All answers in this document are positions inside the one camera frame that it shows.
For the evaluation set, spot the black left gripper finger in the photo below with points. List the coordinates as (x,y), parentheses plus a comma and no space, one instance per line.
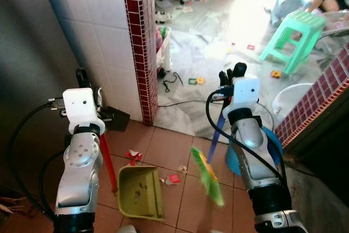
(82,78)

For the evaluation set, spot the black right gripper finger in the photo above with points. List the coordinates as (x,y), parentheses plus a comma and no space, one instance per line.
(224,77)
(239,70)

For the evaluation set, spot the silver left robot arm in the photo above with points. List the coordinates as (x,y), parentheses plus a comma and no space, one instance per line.
(80,167)

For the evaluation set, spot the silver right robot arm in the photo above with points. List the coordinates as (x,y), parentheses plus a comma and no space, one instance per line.
(256,156)

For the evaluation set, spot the small red card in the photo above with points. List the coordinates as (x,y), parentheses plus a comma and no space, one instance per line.
(251,46)

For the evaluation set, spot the black dustpan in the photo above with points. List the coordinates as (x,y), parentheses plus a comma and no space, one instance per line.
(116,118)

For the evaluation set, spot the green and yellow toy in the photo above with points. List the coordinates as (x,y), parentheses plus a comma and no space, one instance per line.
(196,81)

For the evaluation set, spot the white plastic basin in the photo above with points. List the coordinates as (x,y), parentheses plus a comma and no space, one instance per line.
(292,99)

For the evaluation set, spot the white bottle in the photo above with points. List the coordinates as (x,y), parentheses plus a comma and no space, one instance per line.
(166,53)

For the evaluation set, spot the red and white crumpled wrapper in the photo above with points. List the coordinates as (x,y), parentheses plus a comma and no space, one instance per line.
(133,156)

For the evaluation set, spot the blue plastic bucket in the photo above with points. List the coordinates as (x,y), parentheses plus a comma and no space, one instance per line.
(272,143)

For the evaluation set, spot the blue cloth bag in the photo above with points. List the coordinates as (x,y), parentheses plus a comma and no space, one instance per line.
(286,9)

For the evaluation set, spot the green plastic stool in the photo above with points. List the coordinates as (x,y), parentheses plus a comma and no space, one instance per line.
(302,23)

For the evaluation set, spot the small red paper scrap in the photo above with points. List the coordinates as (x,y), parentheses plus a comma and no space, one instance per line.
(174,178)

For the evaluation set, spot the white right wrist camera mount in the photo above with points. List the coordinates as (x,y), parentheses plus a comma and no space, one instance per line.
(244,94)

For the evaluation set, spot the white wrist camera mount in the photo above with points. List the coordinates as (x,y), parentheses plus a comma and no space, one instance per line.
(244,94)
(80,107)

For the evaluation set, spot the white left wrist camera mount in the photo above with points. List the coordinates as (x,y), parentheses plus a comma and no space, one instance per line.
(80,107)

